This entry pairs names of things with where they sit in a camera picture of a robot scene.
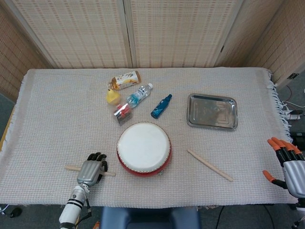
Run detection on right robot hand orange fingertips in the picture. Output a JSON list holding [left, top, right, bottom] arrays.
[[262, 137, 305, 198]]

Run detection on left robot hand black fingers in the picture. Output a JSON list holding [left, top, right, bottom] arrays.
[[76, 152, 108, 187]]

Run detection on wooden drumstick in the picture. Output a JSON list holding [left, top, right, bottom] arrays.
[[187, 149, 234, 182], [64, 165, 116, 177]]

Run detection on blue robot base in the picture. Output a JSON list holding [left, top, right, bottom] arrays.
[[100, 206, 201, 229]]

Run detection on red drum white skin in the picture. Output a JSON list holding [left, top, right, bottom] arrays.
[[116, 122, 173, 177]]

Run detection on rectangular metal tray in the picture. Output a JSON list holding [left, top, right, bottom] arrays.
[[186, 93, 238, 130]]

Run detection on black box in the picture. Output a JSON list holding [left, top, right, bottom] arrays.
[[291, 131, 305, 151]]

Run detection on white power strip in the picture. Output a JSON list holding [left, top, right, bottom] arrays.
[[285, 109, 302, 121]]

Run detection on white woven tablecloth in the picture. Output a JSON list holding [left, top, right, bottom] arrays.
[[0, 67, 298, 207]]

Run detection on clear plastic box red contents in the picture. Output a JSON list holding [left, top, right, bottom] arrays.
[[112, 102, 133, 126]]

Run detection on yellow toy pear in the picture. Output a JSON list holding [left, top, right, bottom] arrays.
[[106, 88, 121, 105]]

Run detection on clear water bottle blue label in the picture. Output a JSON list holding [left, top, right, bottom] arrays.
[[125, 83, 154, 108]]

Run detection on small blue bottle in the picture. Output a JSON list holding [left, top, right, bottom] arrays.
[[150, 94, 173, 119]]

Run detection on biscuit snack packet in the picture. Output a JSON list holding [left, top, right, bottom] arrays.
[[109, 71, 142, 91]]

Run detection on woven folding screen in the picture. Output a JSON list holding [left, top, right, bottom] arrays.
[[0, 0, 305, 103]]

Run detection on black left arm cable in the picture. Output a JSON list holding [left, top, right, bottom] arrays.
[[75, 198, 92, 226]]

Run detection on white floor cable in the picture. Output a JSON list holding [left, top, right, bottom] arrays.
[[282, 100, 305, 108]]

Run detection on red floor cable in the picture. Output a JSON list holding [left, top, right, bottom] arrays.
[[285, 84, 296, 102]]

